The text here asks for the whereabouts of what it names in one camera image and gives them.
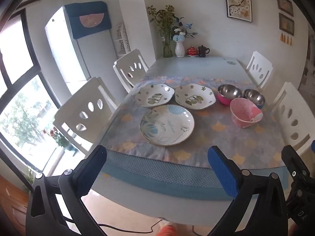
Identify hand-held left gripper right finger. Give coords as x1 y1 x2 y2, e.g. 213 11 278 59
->
207 146 288 236

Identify white carved shelf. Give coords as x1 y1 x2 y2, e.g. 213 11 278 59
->
112 22 131 54

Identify framed flower wall painting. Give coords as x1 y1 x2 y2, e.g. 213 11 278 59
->
223 0 253 23

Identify orange slipper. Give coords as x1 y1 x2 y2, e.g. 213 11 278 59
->
157 220 178 236

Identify octagonal floral plate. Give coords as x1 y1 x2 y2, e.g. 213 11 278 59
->
134 84 172 108
174 84 216 110

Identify pink plastic bowl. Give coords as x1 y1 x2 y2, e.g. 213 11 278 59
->
230 98 263 128

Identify potted plant with red flowers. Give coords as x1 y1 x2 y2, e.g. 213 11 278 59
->
49 126 72 151

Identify white refrigerator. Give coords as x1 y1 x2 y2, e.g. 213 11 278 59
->
45 5 117 96

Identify glass vase with green stems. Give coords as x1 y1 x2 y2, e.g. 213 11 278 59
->
148 5 176 58

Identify hanging yellow tassels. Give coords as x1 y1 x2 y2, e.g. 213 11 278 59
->
281 32 293 45

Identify blue textured table mat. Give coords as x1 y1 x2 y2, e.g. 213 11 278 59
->
101 150 289 201

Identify white vase with flowers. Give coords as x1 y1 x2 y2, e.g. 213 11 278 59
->
171 17 198 58

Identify steel bowl blue outside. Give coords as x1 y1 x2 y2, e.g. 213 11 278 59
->
243 89 266 109

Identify scale pattern table runner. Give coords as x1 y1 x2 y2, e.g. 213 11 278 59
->
97 75 288 169

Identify large black framed window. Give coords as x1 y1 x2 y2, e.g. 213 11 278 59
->
0 8 62 175

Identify dark blue refrigerator cover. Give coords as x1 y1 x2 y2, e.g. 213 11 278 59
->
64 1 112 39

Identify black cable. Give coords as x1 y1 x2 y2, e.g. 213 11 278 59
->
98 218 163 233

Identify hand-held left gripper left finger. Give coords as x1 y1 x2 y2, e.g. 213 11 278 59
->
26 145 109 236

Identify steel bowl pink outside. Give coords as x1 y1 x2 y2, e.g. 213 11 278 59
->
217 84 242 106

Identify white dining chair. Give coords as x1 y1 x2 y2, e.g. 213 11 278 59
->
53 77 119 153
113 49 149 93
246 51 273 89
271 82 315 156

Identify round blue leaf plate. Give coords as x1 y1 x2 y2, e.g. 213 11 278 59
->
140 104 195 146

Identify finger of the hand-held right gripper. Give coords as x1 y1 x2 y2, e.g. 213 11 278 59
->
282 145 310 182

